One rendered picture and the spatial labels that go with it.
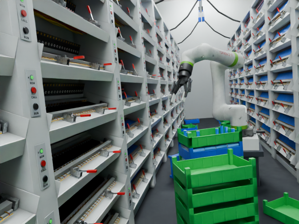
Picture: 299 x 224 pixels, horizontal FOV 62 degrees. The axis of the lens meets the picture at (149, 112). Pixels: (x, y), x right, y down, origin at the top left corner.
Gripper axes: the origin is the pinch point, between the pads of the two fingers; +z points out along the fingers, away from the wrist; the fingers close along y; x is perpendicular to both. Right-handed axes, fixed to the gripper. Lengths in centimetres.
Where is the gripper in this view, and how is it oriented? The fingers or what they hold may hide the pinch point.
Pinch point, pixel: (178, 98)
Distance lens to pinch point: 161.3
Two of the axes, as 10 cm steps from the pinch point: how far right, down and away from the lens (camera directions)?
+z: -2.6, 8.6, -4.4
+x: -6.0, -5.0, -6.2
